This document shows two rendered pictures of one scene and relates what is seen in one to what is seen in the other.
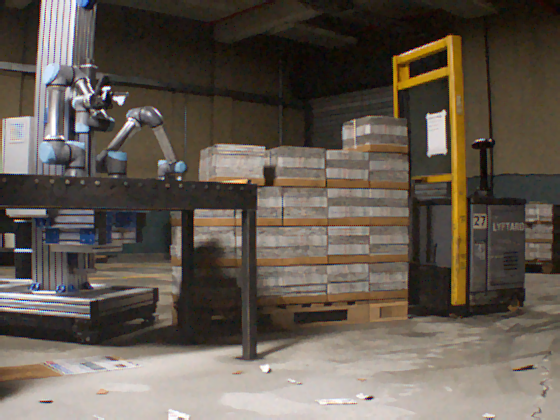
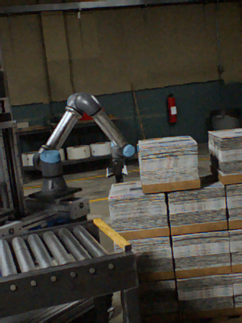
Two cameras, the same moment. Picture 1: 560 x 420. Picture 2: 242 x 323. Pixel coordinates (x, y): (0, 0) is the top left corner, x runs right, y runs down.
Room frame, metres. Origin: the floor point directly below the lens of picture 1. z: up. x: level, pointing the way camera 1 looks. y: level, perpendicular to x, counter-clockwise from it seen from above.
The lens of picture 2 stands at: (1.66, -0.55, 1.35)
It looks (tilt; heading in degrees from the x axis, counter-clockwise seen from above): 9 degrees down; 25
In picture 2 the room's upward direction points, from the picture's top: 6 degrees counter-clockwise
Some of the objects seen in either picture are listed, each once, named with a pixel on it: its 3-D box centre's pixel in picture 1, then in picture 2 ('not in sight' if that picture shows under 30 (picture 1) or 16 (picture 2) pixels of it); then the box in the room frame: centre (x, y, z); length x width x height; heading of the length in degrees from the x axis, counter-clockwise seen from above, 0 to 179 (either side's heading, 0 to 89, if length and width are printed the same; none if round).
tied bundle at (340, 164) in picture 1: (334, 171); not in sight; (4.34, -0.34, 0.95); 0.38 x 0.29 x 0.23; 23
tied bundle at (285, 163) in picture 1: (290, 170); (241, 154); (4.23, -0.07, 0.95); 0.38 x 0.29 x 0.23; 23
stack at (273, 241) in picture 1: (271, 256); (224, 253); (4.17, 0.05, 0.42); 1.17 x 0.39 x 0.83; 112
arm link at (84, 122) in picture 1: (85, 122); not in sight; (3.28, 0.97, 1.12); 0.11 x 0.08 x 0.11; 140
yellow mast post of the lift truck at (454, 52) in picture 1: (457, 168); not in sight; (4.31, -1.14, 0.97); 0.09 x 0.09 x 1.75; 22
